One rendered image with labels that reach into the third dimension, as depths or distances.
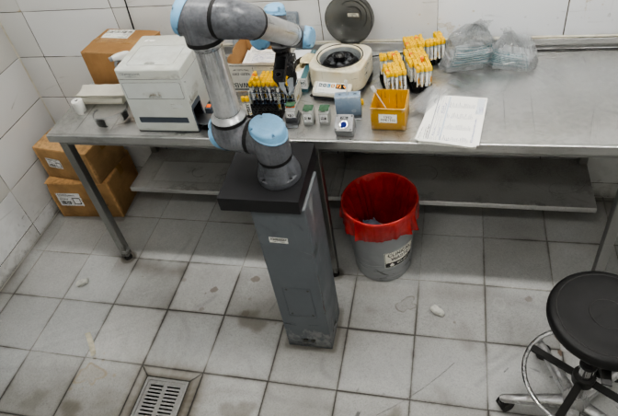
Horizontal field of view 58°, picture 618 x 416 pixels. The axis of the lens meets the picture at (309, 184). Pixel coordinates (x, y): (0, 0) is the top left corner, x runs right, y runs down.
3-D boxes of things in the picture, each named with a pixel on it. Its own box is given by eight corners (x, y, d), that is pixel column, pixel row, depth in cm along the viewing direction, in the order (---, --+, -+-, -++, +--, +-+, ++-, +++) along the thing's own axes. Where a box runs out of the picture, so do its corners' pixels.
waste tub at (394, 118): (371, 130, 213) (369, 108, 207) (376, 109, 223) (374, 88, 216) (406, 131, 210) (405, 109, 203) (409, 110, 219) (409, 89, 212)
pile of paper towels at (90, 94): (75, 104, 258) (72, 96, 255) (86, 92, 266) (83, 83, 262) (123, 105, 252) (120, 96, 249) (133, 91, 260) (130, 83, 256)
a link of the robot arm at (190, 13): (249, 162, 182) (206, 7, 145) (211, 155, 188) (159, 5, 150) (265, 139, 190) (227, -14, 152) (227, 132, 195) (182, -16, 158)
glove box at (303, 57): (285, 92, 242) (280, 73, 235) (296, 63, 258) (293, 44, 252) (312, 92, 239) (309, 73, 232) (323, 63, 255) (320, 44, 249)
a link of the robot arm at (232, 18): (249, -6, 142) (319, 21, 187) (212, -9, 146) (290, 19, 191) (245, 40, 144) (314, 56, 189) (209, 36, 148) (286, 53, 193)
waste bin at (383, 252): (338, 285, 269) (328, 223, 240) (349, 230, 295) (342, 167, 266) (417, 292, 260) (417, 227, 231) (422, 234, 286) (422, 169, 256)
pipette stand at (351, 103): (337, 121, 221) (334, 100, 214) (337, 110, 226) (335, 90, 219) (361, 120, 219) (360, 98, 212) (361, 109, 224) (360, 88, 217)
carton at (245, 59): (231, 92, 247) (223, 63, 237) (249, 59, 268) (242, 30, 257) (284, 92, 241) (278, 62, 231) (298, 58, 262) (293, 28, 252)
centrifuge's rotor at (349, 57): (318, 77, 236) (316, 63, 232) (330, 58, 247) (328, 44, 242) (352, 80, 231) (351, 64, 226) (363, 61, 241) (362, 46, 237)
